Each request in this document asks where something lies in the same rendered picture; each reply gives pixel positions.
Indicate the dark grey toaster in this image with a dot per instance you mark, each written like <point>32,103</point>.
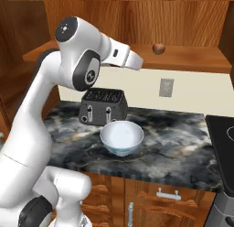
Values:
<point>102,108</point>

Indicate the wooden open cabinet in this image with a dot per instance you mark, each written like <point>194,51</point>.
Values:
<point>137,29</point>

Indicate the wooden cupboard door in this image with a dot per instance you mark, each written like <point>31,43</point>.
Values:
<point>103,203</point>

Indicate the black hob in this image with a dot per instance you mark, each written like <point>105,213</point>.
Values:
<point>221,148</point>

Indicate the grey wall socket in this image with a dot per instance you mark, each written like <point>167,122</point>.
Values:
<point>166,87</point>

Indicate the silver oven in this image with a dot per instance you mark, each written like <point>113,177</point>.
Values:
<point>220,210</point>

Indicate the red-brown apple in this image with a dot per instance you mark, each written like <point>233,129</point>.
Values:
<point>158,48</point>

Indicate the white ceramic bowl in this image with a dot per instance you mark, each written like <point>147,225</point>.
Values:
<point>121,137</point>

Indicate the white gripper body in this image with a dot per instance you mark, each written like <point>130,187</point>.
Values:
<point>133,59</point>

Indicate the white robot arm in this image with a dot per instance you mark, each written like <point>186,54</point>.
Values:
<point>36,121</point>

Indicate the wooden drawer front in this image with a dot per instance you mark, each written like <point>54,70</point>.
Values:
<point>166,197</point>

